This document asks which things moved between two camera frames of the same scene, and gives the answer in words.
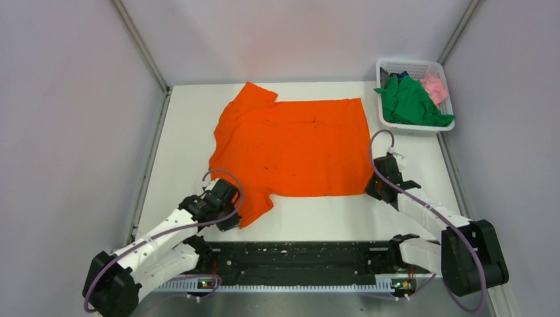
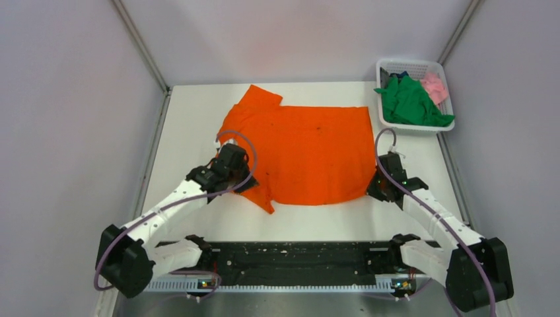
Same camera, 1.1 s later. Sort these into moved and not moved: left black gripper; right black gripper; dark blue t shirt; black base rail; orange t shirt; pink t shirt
Moved: orange t shirt; left black gripper
Not moved: black base rail; dark blue t shirt; pink t shirt; right black gripper
